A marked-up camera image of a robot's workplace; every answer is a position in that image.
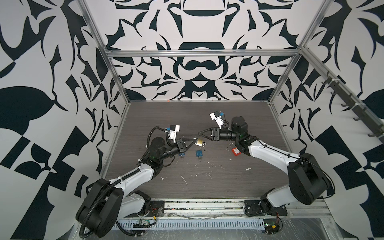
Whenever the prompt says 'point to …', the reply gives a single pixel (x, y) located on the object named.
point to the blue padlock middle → (199, 154)
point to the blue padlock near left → (182, 155)
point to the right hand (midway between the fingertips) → (201, 135)
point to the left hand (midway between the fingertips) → (196, 138)
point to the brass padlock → (199, 143)
